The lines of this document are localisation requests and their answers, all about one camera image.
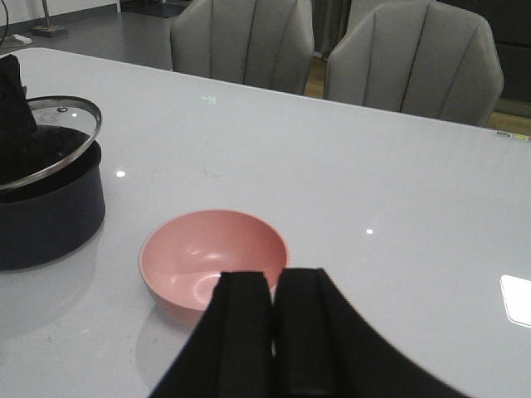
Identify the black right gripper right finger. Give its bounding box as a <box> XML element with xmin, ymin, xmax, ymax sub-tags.
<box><xmin>274</xmin><ymin>269</ymin><xmax>462</xmax><ymax>397</ymax></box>

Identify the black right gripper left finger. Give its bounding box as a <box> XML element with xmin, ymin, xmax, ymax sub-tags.
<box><xmin>151</xmin><ymin>272</ymin><xmax>273</xmax><ymax>397</ymax></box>

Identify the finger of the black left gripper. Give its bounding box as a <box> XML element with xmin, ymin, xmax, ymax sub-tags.
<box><xmin>1</xmin><ymin>55</ymin><xmax>37</xmax><ymax>182</ymax></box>

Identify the glass lid with blue knob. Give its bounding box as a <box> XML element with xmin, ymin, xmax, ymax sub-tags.
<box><xmin>1</xmin><ymin>95</ymin><xmax>102</xmax><ymax>194</ymax></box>

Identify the dark blue saucepan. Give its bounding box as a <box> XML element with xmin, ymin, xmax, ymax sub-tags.
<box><xmin>1</xmin><ymin>142</ymin><xmax>105</xmax><ymax>270</ymax></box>

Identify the pink bowl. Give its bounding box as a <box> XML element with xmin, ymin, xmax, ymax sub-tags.
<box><xmin>139</xmin><ymin>209</ymin><xmax>290</xmax><ymax>327</ymax></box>

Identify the left grey upholstered chair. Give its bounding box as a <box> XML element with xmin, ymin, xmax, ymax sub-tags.
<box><xmin>170</xmin><ymin>0</ymin><xmax>314</xmax><ymax>95</ymax></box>

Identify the grey upholstered chair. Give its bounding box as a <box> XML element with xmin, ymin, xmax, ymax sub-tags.
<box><xmin>324</xmin><ymin>1</ymin><xmax>504</xmax><ymax>127</ymax></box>
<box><xmin>170</xmin><ymin>0</ymin><xmax>314</xmax><ymax>95</ymax></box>

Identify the right grey upholstered chair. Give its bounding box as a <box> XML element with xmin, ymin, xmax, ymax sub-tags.
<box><xmin>324</xmin><ymin>1</ymin><xmax>504</xmax><ymax>127</ymax></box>

